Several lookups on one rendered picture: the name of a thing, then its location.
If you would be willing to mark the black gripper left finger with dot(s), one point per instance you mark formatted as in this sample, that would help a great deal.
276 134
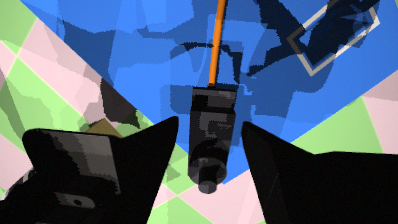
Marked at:
134 166

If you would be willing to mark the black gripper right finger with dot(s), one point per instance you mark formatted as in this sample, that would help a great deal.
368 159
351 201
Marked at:
293 184

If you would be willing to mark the black micro servo with orange cable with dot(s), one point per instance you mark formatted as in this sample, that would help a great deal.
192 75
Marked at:
212 119

